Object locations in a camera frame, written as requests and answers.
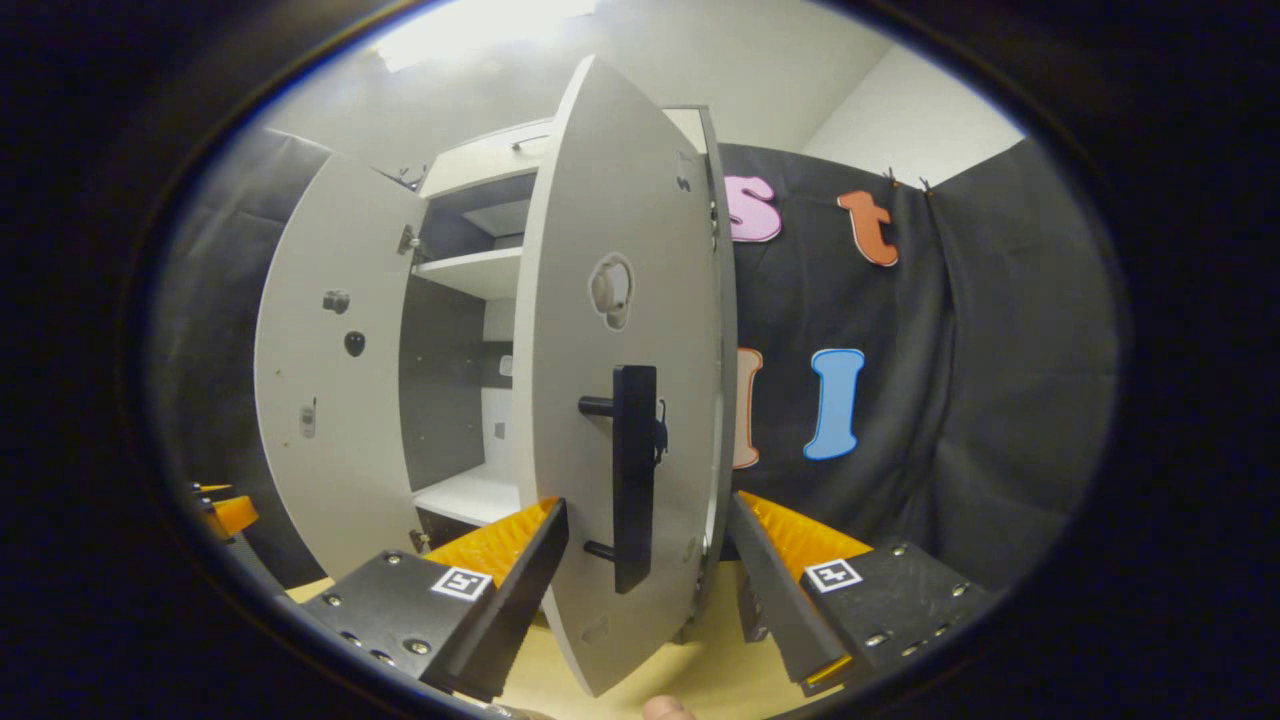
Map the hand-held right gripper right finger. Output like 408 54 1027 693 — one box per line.
727 490 993 699

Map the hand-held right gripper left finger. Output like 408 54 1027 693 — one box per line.
300 497 571 703

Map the white cabinet door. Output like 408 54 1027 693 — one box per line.
512 55 729 698
253 153 431 581

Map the white and grey cabinet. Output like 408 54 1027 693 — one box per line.
400 105 741 641

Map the black backdrop cloth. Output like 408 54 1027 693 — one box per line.
715 135 1121 591
150 125 336 591

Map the black door handle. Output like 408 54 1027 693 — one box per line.
578 365 669 596

